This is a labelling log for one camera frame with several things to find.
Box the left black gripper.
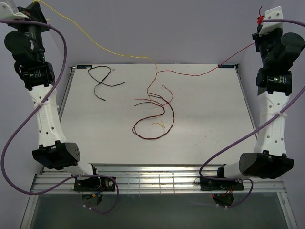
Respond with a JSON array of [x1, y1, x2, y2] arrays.
[[7, 1, 51, 62]]

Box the yellow wire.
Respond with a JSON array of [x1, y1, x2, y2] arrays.
[[34, 0, 166, 129]]

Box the black wire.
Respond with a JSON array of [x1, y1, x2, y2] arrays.
[[87, 66, 125, 101]]

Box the dark red twisted wire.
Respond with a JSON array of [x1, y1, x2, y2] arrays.
[[132, 85, 174, 141]]

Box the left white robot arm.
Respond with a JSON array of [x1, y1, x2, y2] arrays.
[[0, 0, 101, 191]]

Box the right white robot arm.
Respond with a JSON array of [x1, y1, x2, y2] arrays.
[[215, 25, 305, 189]]

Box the left blue label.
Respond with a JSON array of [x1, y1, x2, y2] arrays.
[[77, 65, 92, 69]]

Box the blue label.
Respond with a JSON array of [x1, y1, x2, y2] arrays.
[[218, 64, 234, 69], [77, 65, 92, 69]]

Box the right blue label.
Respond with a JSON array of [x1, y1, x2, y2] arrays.
[[218, 64, 234, 69]]

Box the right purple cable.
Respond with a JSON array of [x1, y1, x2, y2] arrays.
[[199, 18, 305, 208]]

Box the purple cable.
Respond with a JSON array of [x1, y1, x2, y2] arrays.
[[199, 18, 305, 208], [0, 20, 120, 214]]

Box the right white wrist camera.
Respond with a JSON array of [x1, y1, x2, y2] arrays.
[[257, 6, 283, 37]]

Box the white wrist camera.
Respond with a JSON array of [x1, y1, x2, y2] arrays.
[[257, 6, 283, 37], [0, 0, 29, 20]]

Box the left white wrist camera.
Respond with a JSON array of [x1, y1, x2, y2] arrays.
[[0, 0, 29, 20]]

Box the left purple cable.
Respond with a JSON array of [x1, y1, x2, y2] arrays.
[[0, 20, 120, 214]]

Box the aluminium rail frame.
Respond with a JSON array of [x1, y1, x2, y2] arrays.
[[31, 64, 297, 229]]

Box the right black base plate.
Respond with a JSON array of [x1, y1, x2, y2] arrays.
[[199, 177, 244, 191]]

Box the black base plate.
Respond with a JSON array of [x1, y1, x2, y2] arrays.
[[199, 177, 244, 191], [73, 177, 115, 192]]

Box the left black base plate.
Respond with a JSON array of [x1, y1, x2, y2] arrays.
[[73, 177, 115, 192]]

